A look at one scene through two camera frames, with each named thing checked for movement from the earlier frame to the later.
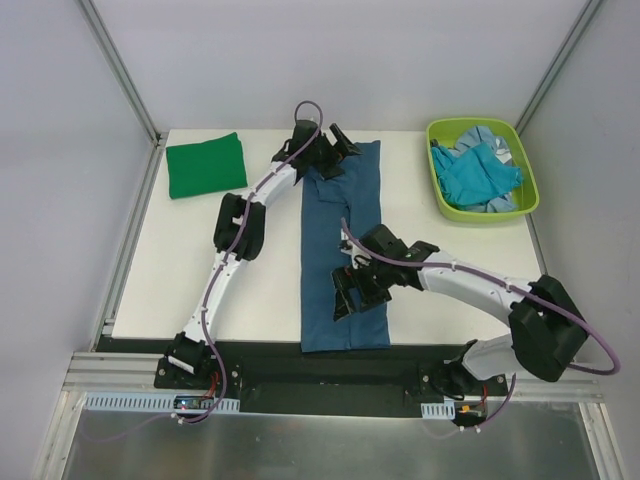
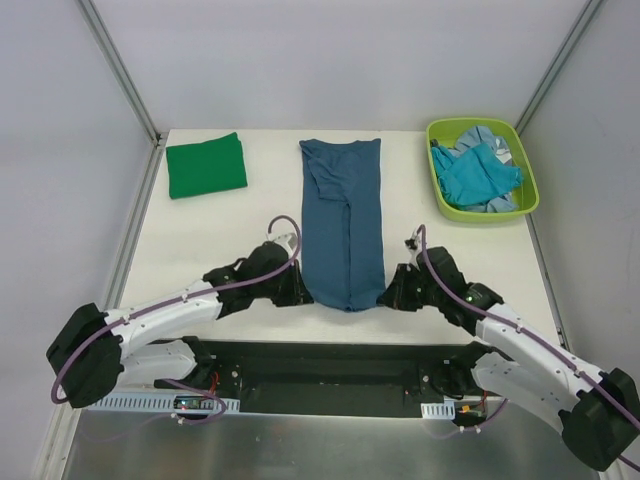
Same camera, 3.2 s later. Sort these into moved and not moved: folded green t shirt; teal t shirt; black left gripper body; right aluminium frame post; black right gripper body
Moved: black left gripper body; black right gripper body
Not moved: teal t shirt; folded green t shirt; right aluminium frame post
